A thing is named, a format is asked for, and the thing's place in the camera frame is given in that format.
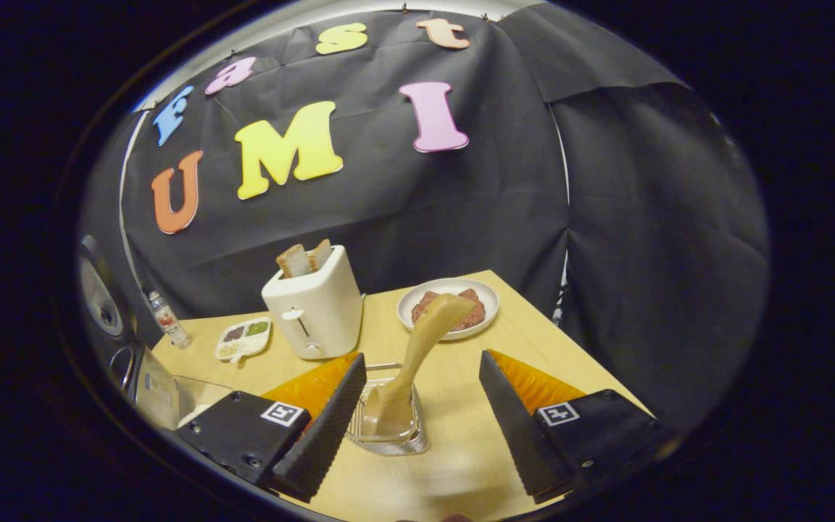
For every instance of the brown meat piece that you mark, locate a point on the brown meat piece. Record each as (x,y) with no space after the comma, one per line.
(477,312)
(423,304)

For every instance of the dark grey rice cooker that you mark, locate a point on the dark grey rice cooker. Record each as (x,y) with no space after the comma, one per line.
(98,297)

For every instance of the white divided bean dish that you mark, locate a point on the white divided bean dish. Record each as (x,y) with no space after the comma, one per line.
(243,341)

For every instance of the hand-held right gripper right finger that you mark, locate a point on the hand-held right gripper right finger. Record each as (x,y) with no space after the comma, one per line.
(512,428)

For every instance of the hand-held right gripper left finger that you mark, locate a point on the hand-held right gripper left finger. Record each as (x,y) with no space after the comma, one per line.
(327,435)

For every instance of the clear drink bottle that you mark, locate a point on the clear drink bottle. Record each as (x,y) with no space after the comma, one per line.
(169,322)

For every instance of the black backdrop cloth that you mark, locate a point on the black backdrop cloth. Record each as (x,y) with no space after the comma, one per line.
(533,203)

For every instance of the white toaster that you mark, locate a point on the white toaster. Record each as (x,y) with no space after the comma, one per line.
(320,312)

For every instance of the white round plate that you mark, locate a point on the white round plate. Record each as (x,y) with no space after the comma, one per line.
(490,297)

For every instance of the wooden spoon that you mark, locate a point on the wooden spoon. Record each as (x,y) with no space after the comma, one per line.
(425,341)

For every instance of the toast slice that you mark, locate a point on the toast slice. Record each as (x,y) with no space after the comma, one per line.
(320,254)
(293,261)

